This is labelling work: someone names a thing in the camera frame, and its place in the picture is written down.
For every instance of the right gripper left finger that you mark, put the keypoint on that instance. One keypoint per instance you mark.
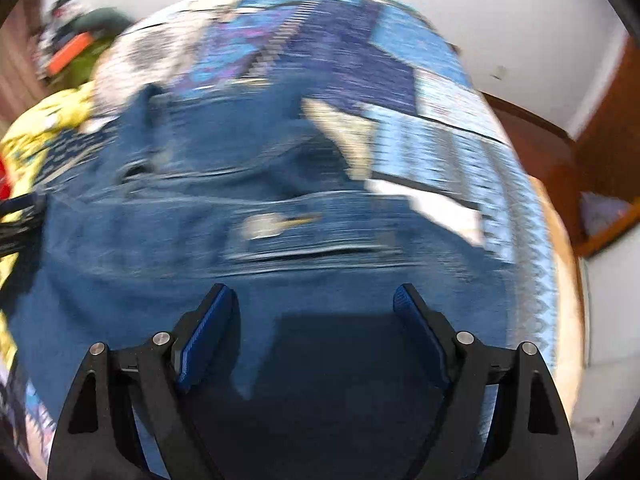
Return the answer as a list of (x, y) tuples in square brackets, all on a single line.
[(169, 365)]

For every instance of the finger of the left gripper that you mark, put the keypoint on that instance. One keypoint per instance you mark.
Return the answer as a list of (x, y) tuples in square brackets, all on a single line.
[(16, 234)]

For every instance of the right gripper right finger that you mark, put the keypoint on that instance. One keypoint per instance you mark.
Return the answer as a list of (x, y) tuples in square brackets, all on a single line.
[(457, 364)]

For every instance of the blue denim jacket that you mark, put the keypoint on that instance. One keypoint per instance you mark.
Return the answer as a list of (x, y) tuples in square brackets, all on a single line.
[(316, 378)]

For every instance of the pile of clothes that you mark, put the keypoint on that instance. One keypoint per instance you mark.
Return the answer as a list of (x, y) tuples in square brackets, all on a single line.
[(67, 19)]

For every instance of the red plush item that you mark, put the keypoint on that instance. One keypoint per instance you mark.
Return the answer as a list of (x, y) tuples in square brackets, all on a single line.
[(5, 183)]

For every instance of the yellow duck print blanket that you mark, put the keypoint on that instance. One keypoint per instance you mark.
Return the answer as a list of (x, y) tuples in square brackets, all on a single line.
[(26, 143)]

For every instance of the beige fleece blanket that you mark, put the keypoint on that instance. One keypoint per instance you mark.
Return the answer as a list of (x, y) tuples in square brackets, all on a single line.
[(570, 327)]

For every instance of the green storage box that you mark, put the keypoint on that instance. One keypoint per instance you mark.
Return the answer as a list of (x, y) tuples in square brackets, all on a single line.
[(78, 71)]

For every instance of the orange box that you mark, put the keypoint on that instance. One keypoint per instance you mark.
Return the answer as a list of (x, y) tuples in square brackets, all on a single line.
[(68, 52)]

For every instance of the blue patchwork bedspread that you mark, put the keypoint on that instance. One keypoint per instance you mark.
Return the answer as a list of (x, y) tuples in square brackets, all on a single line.
[(389, 89)]

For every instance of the wooden wardrobe door frame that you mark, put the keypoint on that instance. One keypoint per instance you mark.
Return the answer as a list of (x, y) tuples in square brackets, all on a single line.
[(603, 160)]

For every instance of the wall power socket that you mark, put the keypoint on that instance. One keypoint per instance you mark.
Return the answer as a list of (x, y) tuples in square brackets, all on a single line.
[(499, 72)]

